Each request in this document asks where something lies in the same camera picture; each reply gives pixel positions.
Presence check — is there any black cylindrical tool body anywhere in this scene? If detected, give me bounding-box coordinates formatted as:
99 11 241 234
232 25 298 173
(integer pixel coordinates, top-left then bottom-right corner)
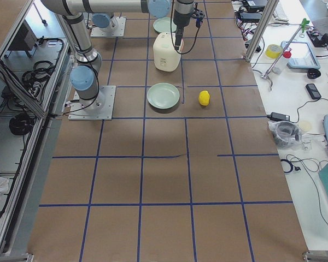
173 0 194 28

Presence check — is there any cream white rice cooker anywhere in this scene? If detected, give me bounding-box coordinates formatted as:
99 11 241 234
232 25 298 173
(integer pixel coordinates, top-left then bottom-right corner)
153 32 181 72

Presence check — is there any green plate far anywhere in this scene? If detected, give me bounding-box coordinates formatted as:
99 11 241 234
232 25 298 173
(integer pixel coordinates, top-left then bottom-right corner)
153 17 177 33

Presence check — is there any green plate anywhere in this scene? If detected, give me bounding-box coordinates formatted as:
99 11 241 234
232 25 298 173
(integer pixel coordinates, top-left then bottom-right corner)
147 82 180 109
153 17 177 33

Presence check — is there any black power supply top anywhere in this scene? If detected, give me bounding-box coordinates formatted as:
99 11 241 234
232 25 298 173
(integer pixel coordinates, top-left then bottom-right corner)
237 12 262 23

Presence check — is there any green plate near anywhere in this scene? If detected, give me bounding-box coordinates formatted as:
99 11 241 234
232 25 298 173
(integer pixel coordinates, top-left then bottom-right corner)
147 82 180 109

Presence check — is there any yellow lemon toy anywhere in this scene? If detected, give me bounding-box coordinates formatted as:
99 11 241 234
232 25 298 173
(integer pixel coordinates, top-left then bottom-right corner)
198 90 210 106

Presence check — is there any yellow tape roll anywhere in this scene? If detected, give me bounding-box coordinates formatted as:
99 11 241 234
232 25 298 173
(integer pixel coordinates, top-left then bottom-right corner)
265 44 283 59

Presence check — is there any metal rod with green clip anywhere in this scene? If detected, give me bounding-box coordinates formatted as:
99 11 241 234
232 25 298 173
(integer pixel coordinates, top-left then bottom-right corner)
260 18 310 90

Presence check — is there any red cap bottle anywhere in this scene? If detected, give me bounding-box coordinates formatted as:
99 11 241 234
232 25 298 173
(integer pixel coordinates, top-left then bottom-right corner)
272 49 292 75

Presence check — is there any teach pendant upper right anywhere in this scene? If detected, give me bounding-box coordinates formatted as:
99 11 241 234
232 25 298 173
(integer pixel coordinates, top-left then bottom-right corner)
284 41 320 70

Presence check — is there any black power adapter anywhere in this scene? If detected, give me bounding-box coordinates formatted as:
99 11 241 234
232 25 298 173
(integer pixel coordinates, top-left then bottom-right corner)
267 112 290 122

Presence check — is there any black phone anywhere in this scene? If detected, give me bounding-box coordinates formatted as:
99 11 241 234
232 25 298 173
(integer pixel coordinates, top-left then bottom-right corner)
306 84 321 100

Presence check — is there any plastic bag with parts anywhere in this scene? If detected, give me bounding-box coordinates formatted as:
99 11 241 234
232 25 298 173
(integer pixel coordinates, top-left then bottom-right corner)
268 121 302 150

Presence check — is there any black control box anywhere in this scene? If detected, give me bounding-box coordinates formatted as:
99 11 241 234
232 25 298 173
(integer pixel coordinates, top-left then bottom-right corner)
8 20 37 57

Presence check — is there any aluminium frame post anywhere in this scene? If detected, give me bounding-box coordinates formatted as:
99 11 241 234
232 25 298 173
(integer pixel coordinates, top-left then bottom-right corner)
244 0 279 62

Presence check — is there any coiled black cable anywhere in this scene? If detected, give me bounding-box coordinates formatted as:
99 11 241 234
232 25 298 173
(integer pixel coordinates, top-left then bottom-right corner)
9 112 33 136

